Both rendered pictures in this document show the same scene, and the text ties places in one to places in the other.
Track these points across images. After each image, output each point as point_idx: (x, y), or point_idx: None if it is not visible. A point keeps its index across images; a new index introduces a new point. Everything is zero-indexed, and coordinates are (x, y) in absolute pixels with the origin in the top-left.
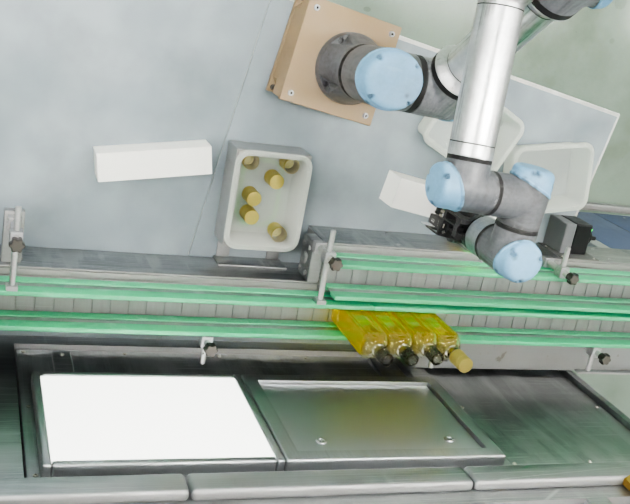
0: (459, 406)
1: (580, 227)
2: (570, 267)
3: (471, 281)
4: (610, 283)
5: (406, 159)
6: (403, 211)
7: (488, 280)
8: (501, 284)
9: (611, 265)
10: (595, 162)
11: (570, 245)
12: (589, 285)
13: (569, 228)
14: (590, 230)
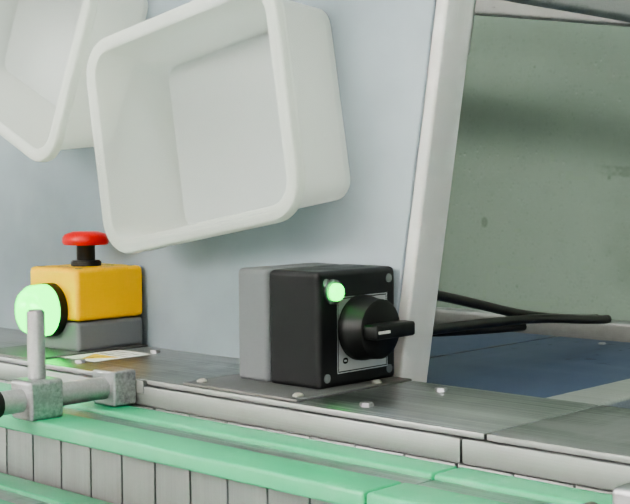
0: None
1: (277, 280)
2: (198, 417)
3: None
4: (158, 458)
5: (1, 146)
6: (16, 276)
7: (16, 442)
8: (44, 459)
9: (330, 421)
10: (418, 59)
11: (263, 350)
12: (274, 500)
13: (245, 285)
14: (311, 291)
